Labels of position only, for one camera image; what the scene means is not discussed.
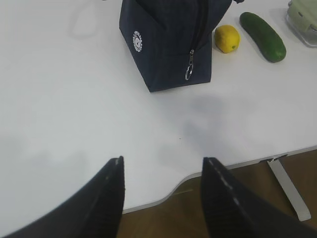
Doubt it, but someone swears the glass container with green lid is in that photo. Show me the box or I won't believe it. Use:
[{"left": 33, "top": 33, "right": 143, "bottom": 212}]
[{"left": 286, "top": 0, "right": 317, "bottom": 48}]

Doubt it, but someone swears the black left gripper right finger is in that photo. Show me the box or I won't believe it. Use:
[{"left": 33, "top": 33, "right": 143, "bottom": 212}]
[{"left": 200, "top": 157, "right": 317, "bottom": 238}]

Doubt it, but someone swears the navy blue fabric bag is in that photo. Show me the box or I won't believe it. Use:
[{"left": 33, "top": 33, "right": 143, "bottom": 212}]
[{"left": 119, "top": 0, "right": 231, "bottom": 92}]

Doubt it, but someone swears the yellow lemon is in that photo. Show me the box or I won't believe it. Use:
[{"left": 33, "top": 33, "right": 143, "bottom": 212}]
[{"left": 214, "top": 25, "right": 240, "bottom": 54}]

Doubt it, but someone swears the green cucumber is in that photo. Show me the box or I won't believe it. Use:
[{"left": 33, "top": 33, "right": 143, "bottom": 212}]
[{"left": 239, "top": 12, "right": 287, "bottom": 63}]

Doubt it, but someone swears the white table leg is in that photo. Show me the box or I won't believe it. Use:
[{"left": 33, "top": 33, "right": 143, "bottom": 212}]
[{"left": 267, "top": 158, "right": 312, "bottom": 222}]

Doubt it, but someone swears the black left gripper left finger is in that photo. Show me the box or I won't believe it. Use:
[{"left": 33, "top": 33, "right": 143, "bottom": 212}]
[{"left": 8, "top": 156, "right": 125, "bottom": 238}]

